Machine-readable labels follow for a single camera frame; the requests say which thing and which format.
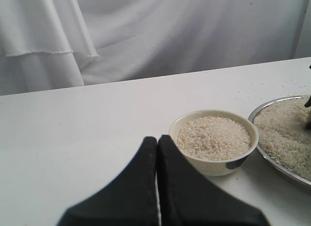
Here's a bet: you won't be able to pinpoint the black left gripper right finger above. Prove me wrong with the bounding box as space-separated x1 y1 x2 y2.
157 135 270 226

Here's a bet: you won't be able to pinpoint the round metal tray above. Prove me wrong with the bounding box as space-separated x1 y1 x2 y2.
248 96 311 191

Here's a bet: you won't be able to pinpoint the rice heap in tray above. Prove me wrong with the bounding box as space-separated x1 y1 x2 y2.
254 95 311 181

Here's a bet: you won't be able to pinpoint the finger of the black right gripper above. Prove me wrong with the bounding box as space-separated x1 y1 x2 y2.
303 94 311 131

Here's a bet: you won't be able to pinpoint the white ceramic bowl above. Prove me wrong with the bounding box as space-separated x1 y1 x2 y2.
169 109 259 176

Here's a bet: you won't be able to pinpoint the spilled rice grains on table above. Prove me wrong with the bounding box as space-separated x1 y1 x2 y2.
234 75 311 102

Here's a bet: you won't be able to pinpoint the rice in white bowl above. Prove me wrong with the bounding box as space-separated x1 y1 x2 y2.
177 116 251 161

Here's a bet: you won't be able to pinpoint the white backdrop curtain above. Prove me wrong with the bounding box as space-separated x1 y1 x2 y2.
0 0 311 95

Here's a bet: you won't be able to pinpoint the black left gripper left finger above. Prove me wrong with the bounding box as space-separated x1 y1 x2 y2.
58 137 157 226

